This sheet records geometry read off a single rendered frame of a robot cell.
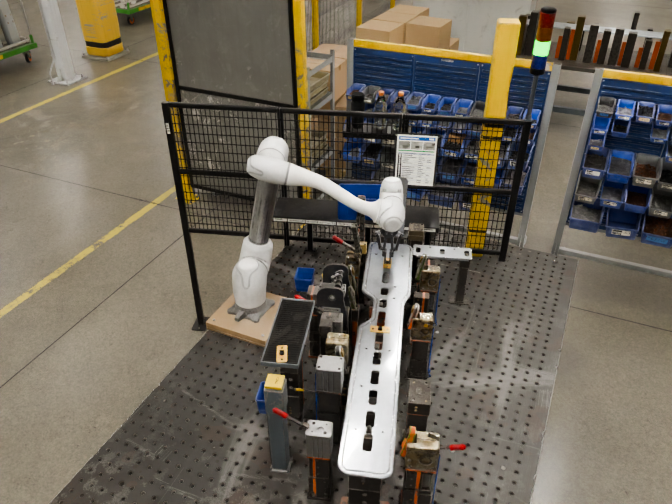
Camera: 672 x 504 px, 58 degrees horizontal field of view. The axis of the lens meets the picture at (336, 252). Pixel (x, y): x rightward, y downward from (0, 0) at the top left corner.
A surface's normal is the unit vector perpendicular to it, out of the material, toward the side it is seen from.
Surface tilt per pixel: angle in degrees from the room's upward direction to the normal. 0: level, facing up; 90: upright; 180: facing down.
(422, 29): 90
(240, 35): 90
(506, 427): 0
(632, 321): 0
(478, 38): 90
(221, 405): 0
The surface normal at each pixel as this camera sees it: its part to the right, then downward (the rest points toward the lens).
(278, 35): -0.39, 0.53
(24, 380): 0.00, -0.82
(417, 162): -0.13, 0.56
